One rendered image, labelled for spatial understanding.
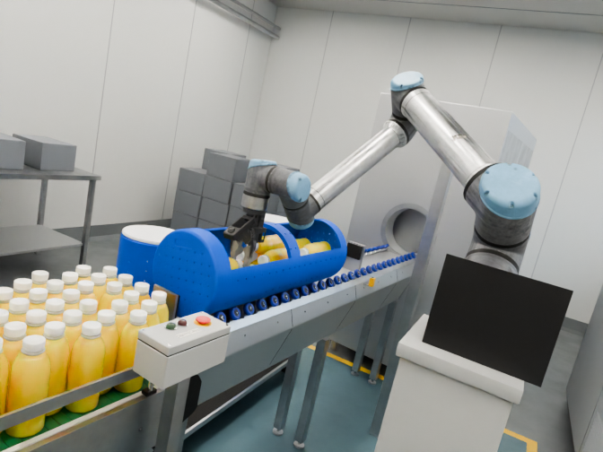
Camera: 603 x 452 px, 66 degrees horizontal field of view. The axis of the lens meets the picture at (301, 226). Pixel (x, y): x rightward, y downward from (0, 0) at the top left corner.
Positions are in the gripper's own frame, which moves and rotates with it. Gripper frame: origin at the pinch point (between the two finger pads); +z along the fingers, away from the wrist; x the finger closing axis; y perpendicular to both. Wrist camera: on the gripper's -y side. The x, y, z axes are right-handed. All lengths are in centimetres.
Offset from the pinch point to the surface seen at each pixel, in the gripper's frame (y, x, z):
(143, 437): -49, -18, 33
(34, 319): -70, -3, 2
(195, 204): 272, 286, 61
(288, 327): 28.0, -9.2, 27.0
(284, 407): 76, 9, 94
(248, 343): 2.4, -9.1, 26.5
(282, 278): 15.2, -9.1, 4.1
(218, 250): -17.1, -4.5, -8.5
